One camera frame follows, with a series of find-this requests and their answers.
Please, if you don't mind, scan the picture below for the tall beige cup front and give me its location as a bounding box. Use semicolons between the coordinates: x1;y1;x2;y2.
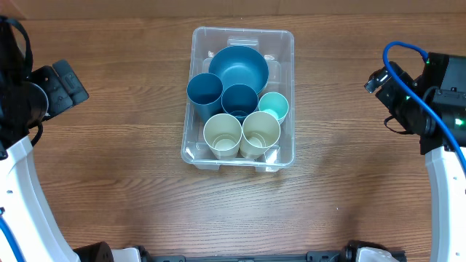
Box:
240;111;281;159

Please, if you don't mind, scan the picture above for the right blue cable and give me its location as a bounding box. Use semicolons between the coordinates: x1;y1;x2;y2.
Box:
382;41;466;172

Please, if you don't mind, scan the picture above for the tall navy cup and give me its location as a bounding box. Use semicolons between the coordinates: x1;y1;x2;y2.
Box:
221;84;258;124
186;73;223;122

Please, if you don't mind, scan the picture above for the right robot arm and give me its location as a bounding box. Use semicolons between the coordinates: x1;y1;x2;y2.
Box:
365;54;465;261

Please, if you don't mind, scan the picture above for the left blue cable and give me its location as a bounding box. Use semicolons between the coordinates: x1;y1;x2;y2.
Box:
0;216;26;262

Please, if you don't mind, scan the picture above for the tall beige cup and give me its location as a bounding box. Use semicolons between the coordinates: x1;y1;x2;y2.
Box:
203;114;242;160
240;111;281;159

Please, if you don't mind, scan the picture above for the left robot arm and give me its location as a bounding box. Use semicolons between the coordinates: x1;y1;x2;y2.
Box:
1;16;145;262

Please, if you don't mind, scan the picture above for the dark blue bowl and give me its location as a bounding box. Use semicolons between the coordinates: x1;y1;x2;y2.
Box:
208;46;269;94

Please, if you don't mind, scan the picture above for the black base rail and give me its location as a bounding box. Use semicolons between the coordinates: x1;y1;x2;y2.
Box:
140;247;340;262

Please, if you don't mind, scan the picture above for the small mint green cup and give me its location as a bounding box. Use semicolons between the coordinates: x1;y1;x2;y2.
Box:
258;92;290;124

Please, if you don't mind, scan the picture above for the tall navy cup front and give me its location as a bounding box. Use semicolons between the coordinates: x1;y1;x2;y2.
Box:
186;73;223;122

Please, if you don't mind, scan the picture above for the blue cable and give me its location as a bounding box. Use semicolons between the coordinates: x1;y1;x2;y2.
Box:
0;216;26;262
382;41;466;172

